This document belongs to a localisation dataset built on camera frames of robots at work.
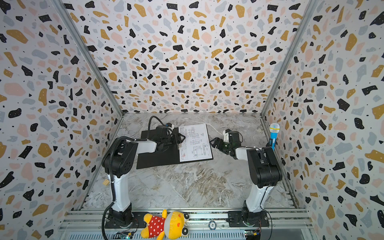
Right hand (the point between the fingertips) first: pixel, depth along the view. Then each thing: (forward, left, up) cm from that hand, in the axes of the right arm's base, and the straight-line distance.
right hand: (212, 141), depth 97 cm
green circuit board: (-50, +42, -6) cm, 66 cm away
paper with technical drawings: (+1, +11, -7) cm, 13 cm away
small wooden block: (-26, +61, -5) cm, 66 cm away
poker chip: (-46, +1, -6) cm, 46 cm away
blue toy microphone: (-5, -32, +18) cm, 37 cm away
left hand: (+4, +21, -1) cm, 21 cm away
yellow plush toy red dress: (-47, +19, +2) cm, 51 cm away
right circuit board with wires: (-49, -19, -7) cm, 53 cm away
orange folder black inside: (-8, +28, -6) cm, 30 cm away
